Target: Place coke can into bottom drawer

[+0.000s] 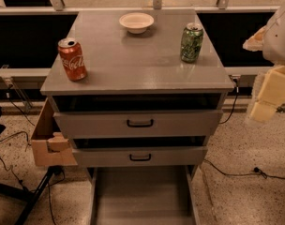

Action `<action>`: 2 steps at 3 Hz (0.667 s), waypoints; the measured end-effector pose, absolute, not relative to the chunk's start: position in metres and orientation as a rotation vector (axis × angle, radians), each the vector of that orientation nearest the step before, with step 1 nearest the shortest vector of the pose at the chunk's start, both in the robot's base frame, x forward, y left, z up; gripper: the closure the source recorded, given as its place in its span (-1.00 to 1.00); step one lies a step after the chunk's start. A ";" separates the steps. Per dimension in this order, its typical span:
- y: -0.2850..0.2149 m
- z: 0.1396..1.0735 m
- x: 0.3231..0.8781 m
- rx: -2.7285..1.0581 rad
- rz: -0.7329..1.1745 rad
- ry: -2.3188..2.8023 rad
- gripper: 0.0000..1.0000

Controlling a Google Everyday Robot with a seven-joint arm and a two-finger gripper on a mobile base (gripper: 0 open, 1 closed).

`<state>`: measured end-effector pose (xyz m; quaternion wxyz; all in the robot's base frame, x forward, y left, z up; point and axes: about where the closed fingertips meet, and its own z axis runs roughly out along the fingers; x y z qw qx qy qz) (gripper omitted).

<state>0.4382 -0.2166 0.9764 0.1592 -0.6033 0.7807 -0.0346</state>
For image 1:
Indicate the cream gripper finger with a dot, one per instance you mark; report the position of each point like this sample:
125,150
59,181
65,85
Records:
270,96
255,42

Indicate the white bowl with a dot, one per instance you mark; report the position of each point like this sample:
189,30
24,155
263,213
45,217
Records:
136,22

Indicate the black drawer handle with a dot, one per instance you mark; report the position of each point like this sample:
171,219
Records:
140,124
142,158

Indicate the red coke can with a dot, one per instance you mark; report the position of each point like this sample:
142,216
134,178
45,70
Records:
71,55

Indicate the grey top drawer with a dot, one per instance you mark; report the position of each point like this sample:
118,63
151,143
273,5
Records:
89,125

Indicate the metal window rail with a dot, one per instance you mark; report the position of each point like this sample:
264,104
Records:
142,8

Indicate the black middle drawer handle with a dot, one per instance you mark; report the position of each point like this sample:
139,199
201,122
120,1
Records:
142,158

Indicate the brown cardboard box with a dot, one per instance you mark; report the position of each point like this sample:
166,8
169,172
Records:
49,146

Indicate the grey middle drawer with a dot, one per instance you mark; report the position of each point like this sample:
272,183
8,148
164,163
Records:
119,157

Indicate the grey open bottom drawer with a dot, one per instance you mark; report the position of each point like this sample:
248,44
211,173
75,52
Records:
161,195

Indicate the black tripod stand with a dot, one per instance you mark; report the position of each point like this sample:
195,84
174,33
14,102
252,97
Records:
30,197

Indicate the black top drawer handle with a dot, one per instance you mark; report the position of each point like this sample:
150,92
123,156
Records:
140,124

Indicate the green soda can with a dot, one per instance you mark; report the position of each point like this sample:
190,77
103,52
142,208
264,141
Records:
191,42

